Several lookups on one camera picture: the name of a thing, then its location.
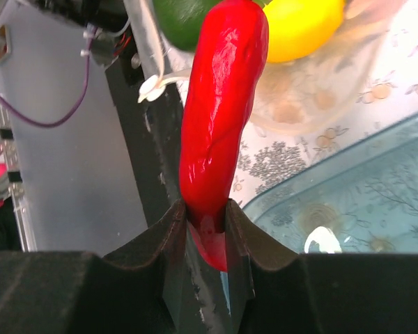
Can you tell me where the red chili pepper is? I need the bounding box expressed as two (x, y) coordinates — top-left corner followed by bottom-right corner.
(179, 1), (269, 271)

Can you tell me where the clear zip top bag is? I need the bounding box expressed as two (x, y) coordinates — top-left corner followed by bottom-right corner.
(124, 1), (404, 135)

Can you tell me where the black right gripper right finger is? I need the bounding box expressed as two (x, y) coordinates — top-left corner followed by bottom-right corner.
(225, 200), (418, 333)

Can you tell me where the clear blue plastic tray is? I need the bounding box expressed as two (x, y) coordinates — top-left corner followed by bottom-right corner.
(244, 112), (418, 253)

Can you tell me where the yellow lemon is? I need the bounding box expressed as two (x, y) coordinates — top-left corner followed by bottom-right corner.
(263, 0), (345, 63)

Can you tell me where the floral tablecloth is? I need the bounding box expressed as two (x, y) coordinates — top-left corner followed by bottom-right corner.
(231, 1), (418, 205)

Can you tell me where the green lime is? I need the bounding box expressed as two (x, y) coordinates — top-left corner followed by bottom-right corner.
(153, 0), (219, 52)

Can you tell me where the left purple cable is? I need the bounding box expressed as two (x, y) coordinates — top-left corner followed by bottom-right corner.
(0, 27), (98, 129)

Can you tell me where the aluminium frame rail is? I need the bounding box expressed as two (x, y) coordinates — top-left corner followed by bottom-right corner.
(0, 0), (38, 252)

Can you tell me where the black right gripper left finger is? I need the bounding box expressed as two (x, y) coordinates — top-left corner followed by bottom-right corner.
(0, 200), (187, 333)

